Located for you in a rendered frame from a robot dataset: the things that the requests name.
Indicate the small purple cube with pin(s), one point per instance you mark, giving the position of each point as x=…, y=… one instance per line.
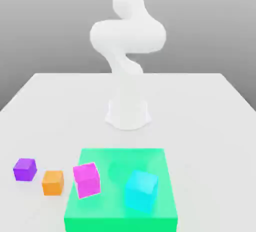
x=24, y=170

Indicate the small orange cube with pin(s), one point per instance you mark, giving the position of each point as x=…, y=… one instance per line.
x=52, y=184

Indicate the small cyan cube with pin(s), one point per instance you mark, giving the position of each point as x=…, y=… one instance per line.
x=141, y=192

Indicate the small magenta cube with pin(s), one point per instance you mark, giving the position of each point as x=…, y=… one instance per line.
x=87, y=182

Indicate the large green box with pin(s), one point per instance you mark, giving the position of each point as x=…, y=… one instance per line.
x=120, y=206

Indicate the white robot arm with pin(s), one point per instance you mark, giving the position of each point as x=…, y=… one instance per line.
x=128, y=36

